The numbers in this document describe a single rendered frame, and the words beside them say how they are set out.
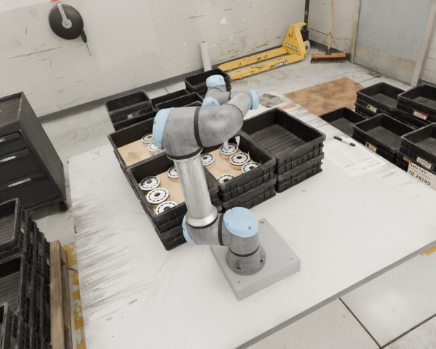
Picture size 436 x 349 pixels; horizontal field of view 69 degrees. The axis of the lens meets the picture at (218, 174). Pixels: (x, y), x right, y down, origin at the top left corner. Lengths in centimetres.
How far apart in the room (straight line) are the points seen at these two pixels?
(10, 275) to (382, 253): 194
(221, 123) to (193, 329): 74
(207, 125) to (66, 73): 387
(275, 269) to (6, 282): 155
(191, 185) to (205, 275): 46
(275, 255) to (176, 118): 68
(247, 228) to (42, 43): 386
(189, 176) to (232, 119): 23
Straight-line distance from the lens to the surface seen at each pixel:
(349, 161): 185
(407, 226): 157
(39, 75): 466
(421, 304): 222
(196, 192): 103
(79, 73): 465
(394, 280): 226
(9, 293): 217
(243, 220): 111
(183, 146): 91
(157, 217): 129
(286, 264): 127
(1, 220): 249
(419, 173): 231
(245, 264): 121
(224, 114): 89
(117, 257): 153
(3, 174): 288
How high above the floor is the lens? 181
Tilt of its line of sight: 39 degrees down
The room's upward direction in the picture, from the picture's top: 10 degrees counter-clockwise
